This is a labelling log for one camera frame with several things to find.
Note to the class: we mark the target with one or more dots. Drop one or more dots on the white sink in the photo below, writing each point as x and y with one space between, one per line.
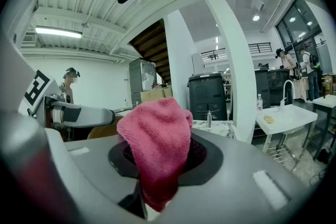
291 118

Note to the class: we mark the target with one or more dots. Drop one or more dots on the tan wooden bowl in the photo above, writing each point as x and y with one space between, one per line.
102 133

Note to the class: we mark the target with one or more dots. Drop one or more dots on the ceiling air vent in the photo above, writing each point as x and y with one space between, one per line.
29 38

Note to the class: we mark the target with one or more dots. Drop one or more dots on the large cardboard box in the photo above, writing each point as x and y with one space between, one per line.
155 95

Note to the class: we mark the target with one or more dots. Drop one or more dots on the steel faucet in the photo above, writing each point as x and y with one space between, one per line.
209 119

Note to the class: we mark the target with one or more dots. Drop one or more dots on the pink cloth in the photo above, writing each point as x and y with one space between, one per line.
157 139

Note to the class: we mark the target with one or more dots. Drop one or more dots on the wooden staircase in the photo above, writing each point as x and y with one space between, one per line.
153 44

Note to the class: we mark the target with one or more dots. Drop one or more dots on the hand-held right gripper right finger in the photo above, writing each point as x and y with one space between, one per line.
231 191

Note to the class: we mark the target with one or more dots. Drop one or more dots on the white table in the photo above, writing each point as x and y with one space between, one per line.
326 101

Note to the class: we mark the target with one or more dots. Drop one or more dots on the black plastic machine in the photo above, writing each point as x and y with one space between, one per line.
207 97

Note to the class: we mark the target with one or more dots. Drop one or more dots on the round ceiling light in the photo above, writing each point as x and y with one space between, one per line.
256 17

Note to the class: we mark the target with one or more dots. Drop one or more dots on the yellow sponge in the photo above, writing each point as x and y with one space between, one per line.
269 119

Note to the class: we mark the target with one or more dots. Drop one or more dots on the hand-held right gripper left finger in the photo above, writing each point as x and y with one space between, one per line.
94 168

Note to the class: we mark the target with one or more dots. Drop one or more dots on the clear water bottle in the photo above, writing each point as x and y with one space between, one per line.
259 105

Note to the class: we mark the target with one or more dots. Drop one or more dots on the dark framed window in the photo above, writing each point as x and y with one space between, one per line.
294 21

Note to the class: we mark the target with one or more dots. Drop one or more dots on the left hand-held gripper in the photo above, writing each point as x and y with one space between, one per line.
36 89

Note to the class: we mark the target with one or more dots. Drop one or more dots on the black balcony railing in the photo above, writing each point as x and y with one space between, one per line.
260 47

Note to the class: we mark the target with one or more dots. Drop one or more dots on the grey metal cabinet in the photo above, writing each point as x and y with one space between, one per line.
136 78

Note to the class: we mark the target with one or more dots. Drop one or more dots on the long ceiling lamp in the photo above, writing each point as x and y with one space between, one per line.
59 32

